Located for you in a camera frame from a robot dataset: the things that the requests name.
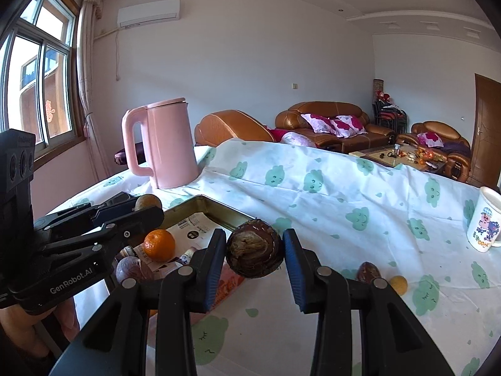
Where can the dark purple stool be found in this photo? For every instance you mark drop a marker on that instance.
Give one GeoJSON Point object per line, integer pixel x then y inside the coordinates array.
{"type": "Point", "coordinates": [119, 158]}

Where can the tall patterned vase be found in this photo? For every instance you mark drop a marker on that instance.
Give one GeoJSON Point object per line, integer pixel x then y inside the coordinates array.
{"type": "Point", "coordinates": [377, 88]}

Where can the person's left hand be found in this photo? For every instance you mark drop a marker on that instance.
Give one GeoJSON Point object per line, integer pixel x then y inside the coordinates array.
{"type": "Point", "coordinates": [23, 329]}

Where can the cluttered coffee table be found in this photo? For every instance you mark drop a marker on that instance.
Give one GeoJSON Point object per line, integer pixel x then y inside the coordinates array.
{"type": "Point", "coordinates": [385, 157]}

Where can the pink electric kettle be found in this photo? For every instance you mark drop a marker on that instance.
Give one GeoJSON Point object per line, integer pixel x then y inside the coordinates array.
{"type": "Point", "coordinates": [168, 145]}

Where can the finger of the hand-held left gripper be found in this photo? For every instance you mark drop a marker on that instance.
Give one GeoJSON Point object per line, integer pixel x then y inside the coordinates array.
{"type": "Point", "coordinates": [111, 210]}
{"type": "Point", "coordinates": [133, 223]}

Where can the pink metal tin box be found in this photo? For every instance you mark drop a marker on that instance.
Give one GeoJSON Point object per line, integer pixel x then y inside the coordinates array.
{"type": "Point", "coordinates": [207, 208]}

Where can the stacked dark chairs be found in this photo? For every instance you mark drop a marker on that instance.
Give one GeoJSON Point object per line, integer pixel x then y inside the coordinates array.
{"type": "Point", "coordinates": [387, 115]}

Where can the brown longan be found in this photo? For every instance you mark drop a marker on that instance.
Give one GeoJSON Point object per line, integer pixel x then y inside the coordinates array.
{"type": "Point", "coordinates": [148, 201]}

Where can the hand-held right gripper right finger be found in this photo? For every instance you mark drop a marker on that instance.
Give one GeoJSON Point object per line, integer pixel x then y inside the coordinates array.
{"type": "Point", "coordinates": [293, 268]}

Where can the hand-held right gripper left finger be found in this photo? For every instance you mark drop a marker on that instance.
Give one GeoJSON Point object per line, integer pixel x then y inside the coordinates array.
{"type": "Point", "coordinates": [213, 272]}

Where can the dark red date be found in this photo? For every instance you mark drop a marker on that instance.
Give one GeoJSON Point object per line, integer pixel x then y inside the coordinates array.
{"type": "Point", "coordinates": [367, 272]}

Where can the white magenta flower pillow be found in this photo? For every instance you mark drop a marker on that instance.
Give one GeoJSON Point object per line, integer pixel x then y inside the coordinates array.
{"type": "Point", "coordinates": [429, 139]}
{"type": "Point", "coordinates": [350, 125]}
{"type": "Point", "coordinates": [318, 123]}

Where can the dark brown round fruit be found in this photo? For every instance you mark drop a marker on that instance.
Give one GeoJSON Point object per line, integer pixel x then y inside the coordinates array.
{"type": "Point", "coordinates": [252, 248]}

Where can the brown leather three-seat sofa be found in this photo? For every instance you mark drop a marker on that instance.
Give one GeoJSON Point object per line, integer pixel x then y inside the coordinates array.
{"type": "Point", "coordinates": [325, 109]}

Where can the beige curtain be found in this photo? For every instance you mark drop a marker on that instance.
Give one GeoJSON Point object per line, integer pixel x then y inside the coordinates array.
{"type": "Point", "coordinates": [88, 66]}

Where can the purple passion fruit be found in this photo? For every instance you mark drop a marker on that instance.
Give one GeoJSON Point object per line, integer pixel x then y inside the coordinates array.
{"type": "Point", "coordinates": [133, 269]}

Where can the yellow longan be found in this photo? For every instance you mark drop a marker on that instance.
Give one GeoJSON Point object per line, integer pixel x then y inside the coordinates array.
{"type": "Point", "coordinates": [398, 284]}

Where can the brown leather chaise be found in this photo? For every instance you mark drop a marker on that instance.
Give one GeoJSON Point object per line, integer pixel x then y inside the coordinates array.
{"type": "Point", "coordinates": [231, 125]}

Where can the printed paper sheet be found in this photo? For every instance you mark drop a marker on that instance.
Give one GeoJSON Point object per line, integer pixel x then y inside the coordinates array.
{"type": "Point", "coordinates": [191, 227]}

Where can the brown wooden door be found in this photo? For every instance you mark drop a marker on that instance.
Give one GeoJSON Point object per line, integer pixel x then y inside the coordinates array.
{"type": "Point", "coordinates": [487, 125]}

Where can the pale pink pillow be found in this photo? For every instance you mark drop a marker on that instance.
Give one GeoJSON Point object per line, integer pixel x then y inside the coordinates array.
{"type": "Point", "coordinates": [297, 140]}

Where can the large orange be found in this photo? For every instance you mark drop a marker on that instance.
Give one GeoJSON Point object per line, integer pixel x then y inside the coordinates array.
{"type": "Point", "coordinates": [158, 244]}

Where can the brown leather armchair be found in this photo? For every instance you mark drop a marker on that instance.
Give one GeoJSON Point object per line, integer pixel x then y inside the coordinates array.
{"type": "Point", "coordinates": [442, 127]}

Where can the white air conditioner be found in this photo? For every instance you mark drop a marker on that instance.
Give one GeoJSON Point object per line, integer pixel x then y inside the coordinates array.
{"type": "Point", "coordinates": [148, 12]}

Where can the white cloud print tablecloth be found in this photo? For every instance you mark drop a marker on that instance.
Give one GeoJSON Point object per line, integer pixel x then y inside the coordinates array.
{"type": "Point", "coordinates": [332, 203]}

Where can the window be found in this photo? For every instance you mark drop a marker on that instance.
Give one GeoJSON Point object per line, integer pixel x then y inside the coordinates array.
{"type": "Point", "coordinates": [23, 66]}

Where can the purple blanket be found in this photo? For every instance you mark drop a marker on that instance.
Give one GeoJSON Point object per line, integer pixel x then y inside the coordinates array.
{"type": "Point", "coordinates": [456, 149]}

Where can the white cartoon mug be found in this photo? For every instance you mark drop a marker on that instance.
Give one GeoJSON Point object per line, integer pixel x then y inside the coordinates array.
{"type": "Point", "coordinates": [483, 223]}

